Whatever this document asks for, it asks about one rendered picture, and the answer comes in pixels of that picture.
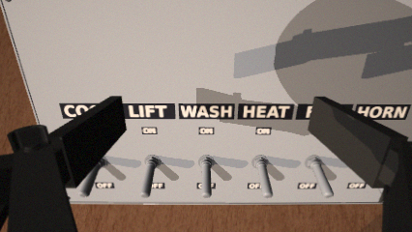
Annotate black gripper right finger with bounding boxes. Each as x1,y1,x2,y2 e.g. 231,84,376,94
308,97,412,232

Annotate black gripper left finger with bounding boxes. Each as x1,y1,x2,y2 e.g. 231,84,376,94
0,96,127,232

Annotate white switch panel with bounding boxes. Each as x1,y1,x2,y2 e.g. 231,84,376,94
0,0,412,205

